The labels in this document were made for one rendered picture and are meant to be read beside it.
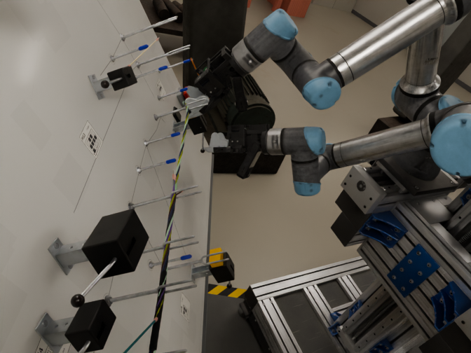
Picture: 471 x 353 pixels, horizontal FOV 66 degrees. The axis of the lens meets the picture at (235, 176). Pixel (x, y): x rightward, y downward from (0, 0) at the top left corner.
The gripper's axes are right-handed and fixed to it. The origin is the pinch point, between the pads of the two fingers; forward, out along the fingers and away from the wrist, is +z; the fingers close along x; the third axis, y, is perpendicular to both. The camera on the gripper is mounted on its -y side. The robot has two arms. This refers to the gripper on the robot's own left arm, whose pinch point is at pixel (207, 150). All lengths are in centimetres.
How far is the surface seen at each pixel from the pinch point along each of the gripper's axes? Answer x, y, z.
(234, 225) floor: -113, -51, 45
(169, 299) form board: 38.5, -29.7, -11.3
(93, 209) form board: 56, -8, -10
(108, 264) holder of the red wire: 67, -12, -24
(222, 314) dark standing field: -62, -86, 29
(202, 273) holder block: 23.4, -29.5, -10.5
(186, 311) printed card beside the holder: 32.6, -34.9, -11.2
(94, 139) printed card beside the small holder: 51, 3, -6
